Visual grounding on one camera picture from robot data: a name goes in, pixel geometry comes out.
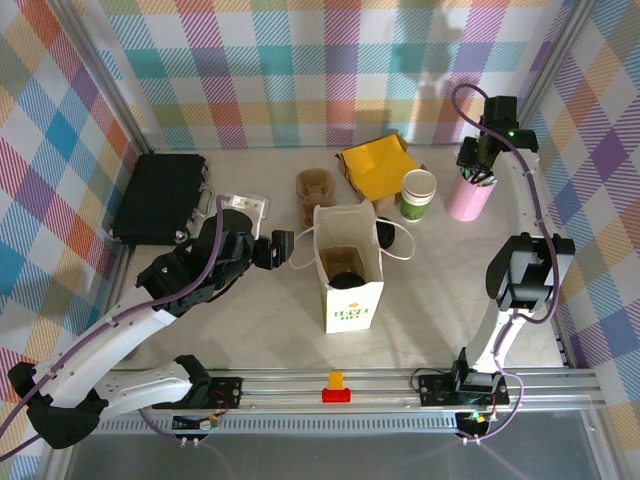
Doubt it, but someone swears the red and yellow clamp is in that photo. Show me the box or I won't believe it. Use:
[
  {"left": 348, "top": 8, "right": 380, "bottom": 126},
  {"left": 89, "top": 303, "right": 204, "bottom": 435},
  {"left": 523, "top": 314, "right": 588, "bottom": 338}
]
[{"left": 321, "top": 370, "right": 354, "bottom": 404}]

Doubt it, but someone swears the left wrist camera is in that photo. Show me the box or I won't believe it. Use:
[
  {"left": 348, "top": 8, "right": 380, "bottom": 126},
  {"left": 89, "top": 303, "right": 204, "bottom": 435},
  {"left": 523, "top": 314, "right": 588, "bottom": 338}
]
[{"left": 217, "top": 192, "right": 272, "bottom": 240}]

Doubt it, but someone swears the black cup lid stack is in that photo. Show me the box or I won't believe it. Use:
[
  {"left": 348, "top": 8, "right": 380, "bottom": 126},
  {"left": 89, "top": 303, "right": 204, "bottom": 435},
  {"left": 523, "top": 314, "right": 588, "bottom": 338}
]
[{"left": 377, "top": 219, "right": 397, "bottom": 250}]

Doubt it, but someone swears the yellow paper napkin stack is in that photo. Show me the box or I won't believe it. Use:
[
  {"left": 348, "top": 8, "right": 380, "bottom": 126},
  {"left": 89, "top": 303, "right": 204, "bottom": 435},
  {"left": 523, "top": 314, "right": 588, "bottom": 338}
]
[{"left": 339, "top": 142, "right": 419, "bottom": 196}]

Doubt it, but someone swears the white paper takeout bag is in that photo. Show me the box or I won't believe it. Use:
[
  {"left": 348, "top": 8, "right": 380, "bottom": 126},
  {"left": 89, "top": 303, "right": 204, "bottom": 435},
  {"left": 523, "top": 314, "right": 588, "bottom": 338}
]
[{"left": 289, "top": 202, "right": 416, "bottom": 335}]

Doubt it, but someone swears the small black controller board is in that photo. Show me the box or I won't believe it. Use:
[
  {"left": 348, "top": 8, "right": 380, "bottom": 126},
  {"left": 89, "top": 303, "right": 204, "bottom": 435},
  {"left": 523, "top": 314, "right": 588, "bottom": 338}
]
[
  {"left": 172, "top": 414, "right": 222, "bottom": 432},
  {"left": 457, "top": 412, "right": 494, "bottom": 434}
]

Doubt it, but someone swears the aluminium frame post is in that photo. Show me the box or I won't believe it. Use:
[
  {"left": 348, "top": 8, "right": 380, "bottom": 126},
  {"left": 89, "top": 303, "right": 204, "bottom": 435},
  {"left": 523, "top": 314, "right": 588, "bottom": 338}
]
[
  {"left": 52, "top": 0, "right": 155, "bottom": 154},
  {"left": 517, "top": 0, "right": 601, "bottom": 131}
]

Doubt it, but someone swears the grey slotted cable duct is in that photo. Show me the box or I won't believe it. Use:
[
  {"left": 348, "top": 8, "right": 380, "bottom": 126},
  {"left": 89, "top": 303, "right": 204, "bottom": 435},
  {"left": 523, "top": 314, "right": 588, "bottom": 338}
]
[{"left": 79, "top": 418, "right": 464, "bottom": 435}]

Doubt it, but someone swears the brown cardboard cup carrier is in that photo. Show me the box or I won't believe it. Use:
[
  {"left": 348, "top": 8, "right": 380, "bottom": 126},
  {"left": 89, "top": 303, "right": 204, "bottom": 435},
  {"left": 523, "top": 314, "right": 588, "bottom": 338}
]
[
  {"left": 294, "top": 168, "right": 336, "bottom": 231},
  {"left": 319, "top": 244, "right": 366, "bottom": 281}
]

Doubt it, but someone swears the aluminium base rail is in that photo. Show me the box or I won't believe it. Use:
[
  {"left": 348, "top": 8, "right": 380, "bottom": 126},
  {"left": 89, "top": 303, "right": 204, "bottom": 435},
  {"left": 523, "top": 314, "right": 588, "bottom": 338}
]
[{"left": 54, "top": 367, "right": 609, "bottom": 416}]

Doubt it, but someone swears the black hard case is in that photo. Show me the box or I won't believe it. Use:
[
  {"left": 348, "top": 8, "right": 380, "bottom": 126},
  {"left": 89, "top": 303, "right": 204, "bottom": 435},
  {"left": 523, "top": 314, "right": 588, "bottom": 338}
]
[{"left": 107, "top": 153, "right": 216, "bottom": 246}]

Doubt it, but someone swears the green paper cup stack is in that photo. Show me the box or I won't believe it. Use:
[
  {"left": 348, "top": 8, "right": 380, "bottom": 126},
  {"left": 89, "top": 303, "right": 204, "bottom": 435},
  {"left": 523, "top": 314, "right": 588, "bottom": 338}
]
[{"left": 399, "top": 169, "right": 437, "bottom": 222}]

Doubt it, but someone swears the pink straw holder cup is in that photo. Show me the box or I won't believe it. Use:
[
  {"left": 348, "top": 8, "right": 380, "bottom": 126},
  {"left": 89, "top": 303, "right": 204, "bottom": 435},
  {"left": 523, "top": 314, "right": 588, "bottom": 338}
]
[{"left": 446, "top": 169, "right": 497, "bottom": 222}]

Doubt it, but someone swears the black plastic cup lid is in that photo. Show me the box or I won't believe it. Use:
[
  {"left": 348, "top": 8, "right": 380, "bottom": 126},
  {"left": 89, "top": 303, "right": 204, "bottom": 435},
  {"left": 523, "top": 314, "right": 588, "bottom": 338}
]
[{"left": 327, "top": 271, "right": 365, "bottom": 290}]

